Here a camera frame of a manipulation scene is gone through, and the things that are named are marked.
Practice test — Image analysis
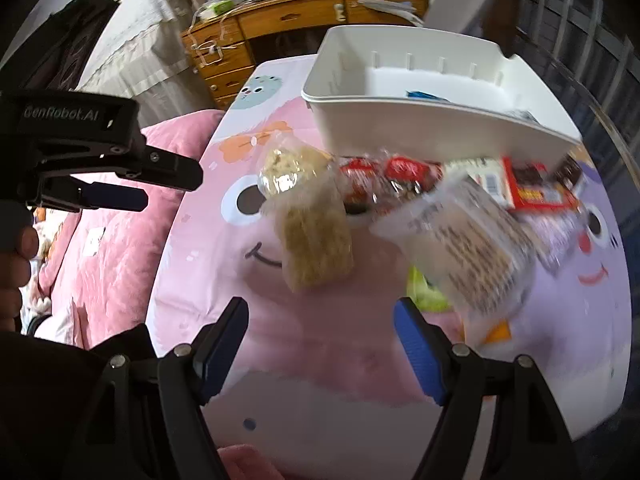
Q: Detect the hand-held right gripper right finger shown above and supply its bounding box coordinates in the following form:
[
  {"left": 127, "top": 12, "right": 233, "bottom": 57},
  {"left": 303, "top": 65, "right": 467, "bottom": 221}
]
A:
[{"left": 392, "top": 296, "right": 583, "bottom": 480}]

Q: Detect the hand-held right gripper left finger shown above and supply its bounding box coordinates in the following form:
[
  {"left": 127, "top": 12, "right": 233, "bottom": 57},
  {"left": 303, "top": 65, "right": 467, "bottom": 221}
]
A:
[{"left": 65, "top": 296, "right": 250, "bottom": 480}]

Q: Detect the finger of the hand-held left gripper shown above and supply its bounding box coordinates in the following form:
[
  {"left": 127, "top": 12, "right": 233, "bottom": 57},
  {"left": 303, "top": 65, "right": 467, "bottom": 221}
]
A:
[
  {"left": 122, "top": 146, "right": 204, "bottom": 193},
  {"left": 69, "top": 180, "right": 150, "bottom": 214}
]

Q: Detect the green snack packet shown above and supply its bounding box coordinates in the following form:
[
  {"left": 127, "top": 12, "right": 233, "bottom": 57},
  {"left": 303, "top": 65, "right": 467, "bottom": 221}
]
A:
[{"left": 406, "top": 265, "right": 451, "bottom": 313}]

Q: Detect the orange snack packet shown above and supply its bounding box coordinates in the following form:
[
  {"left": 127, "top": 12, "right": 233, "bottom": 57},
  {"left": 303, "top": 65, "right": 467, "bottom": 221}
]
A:
[{"left": 477, "top": 317, "right": 513, "bottom": 348}]

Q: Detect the clear printed snack packet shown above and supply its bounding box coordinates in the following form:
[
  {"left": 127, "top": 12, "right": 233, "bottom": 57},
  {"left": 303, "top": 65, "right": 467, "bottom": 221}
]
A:
[{"left": 370, "top": 172, "right": 541, "bottom": 318}]

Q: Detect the clear rice cracker packet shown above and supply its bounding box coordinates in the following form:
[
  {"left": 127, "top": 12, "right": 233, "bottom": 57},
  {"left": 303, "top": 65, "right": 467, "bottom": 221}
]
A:
[{"left": 257, "top": 132, "right": 355, "bottom": 295}]

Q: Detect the red candy packet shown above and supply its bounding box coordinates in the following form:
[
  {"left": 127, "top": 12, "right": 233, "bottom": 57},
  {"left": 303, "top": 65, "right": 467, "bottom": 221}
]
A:
[
  {"left": 377, "top": 152, "right": 445, "bottom": 213},
  {"left": 336, "top": 156, "right": 387, "bottom": 217}
]

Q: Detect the white red-edged snack packet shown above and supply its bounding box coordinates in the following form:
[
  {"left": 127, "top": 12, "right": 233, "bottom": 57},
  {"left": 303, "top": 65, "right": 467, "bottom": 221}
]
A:
[{"left": 442, "top": 156, "right": 508, "bottom": 208}]

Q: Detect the white plastic bin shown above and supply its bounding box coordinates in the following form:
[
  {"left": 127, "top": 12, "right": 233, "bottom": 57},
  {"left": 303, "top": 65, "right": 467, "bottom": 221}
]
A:
[{"left": 301, "top": 25, "right": 583, "bottom": 173}]

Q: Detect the person's left hand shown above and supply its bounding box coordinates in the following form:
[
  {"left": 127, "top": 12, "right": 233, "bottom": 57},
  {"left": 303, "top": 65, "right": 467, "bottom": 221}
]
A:
[{"left": 0, "top": 225, "right": 41, "bottom": 334}]

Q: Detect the pink quilt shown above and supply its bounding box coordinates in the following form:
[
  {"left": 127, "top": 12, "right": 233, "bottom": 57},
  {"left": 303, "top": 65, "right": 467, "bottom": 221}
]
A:
[{"left": 30, "top": 110, "right": 226, "bottom": 351}]

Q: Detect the wooden door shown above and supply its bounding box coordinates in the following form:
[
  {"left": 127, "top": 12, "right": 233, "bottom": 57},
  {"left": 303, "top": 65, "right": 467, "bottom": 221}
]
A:
[{"left": 0, "top": 0, "right": 121, "bottom": 93}]

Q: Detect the cartoon printed tablecloth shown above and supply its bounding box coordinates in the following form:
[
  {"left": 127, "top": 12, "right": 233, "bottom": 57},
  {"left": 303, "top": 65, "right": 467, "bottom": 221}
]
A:
[{"left": 147, "top": 57, "right": 628, "bottom": 480}]

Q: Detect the white lace cover cloth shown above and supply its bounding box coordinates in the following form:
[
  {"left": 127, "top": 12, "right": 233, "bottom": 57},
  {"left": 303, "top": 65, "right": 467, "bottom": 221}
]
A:
[{"left": 80, "top": 0, "right": 211, "bottom": 108}]

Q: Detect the wooden desk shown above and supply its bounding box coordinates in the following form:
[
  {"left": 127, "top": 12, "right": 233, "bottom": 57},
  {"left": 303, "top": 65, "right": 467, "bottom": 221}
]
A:
[{"left": 181, "top": 0, "right": 431, "bottom": 111}]

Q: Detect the blue snack packet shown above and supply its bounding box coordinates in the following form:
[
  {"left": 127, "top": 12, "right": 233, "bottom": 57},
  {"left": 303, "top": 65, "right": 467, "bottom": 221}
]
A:
[{"left": 406, "top": 89, "right": 451, "bottom": 105}]

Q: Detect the metal window grille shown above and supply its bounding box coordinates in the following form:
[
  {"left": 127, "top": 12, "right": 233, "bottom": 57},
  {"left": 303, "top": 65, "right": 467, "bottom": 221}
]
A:
[{"left": 515, "top": 0, "right": 640, "bottom": 171}]

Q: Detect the white charger cable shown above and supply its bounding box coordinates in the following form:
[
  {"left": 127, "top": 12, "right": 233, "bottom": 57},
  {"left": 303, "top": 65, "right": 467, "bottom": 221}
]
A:
[{"left": 191, "top": 40, "right": 227, "bottom": 69}]

